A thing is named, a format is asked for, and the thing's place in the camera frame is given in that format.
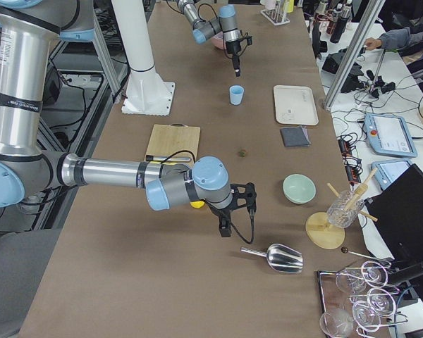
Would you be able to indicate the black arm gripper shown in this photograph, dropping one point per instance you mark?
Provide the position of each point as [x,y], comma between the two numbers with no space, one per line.
[218,213]

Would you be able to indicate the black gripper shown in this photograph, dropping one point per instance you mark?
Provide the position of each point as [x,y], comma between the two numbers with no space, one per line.
[233,48]

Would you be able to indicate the light blue plastic cup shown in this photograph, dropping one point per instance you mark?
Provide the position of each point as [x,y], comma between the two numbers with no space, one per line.
[236,93]

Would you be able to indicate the steel ice scoop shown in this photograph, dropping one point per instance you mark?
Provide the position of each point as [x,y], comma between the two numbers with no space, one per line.
[280,257]

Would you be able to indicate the pink bowl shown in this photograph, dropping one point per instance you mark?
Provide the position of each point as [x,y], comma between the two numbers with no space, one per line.
[218,41]

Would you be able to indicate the lower yellow lemon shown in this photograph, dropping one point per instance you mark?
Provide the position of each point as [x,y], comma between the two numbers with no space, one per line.
[197,204]

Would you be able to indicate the cream rabbit tray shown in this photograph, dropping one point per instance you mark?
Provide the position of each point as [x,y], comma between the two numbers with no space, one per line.
[294,105]

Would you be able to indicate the mint green bowl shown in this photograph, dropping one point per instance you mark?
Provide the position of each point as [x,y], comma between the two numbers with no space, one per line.
[298,189]

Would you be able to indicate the grey folded cloth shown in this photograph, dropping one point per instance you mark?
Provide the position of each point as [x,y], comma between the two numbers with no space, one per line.
[295,136]

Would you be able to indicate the wooden stand with round base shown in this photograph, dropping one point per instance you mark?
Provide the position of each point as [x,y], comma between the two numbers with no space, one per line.
[327,229]

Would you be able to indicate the steel muddler black tip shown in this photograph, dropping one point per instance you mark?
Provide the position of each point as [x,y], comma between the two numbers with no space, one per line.
[176,159]

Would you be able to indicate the wooden cutting board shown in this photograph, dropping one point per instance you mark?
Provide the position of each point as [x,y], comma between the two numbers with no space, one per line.
[168,139]

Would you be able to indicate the glass mug on stand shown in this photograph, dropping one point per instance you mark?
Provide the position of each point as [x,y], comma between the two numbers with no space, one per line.
[339,214]

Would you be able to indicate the tray of wine glasses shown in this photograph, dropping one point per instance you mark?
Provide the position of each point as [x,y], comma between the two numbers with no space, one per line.
[358,301]

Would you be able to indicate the rear teach pendant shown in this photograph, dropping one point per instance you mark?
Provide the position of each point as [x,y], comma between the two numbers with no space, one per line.
[390,170]

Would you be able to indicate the teach pendant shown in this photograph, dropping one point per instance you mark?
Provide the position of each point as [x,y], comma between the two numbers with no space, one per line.
[388,135]
[390,170]

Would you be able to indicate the front teach pendant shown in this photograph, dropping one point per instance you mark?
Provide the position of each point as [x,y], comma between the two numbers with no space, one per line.
[388,135]

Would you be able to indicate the black monitor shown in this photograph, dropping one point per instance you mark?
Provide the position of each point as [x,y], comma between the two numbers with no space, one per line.
[399,213]

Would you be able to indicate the white wire cup rack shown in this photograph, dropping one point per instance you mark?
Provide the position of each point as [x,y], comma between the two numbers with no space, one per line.
[276,11]

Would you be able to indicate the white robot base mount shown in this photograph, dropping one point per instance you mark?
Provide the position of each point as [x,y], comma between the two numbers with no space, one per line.
[146,92]

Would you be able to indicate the aluminium frame post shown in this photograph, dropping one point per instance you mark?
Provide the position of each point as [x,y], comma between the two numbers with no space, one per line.
[367,20]

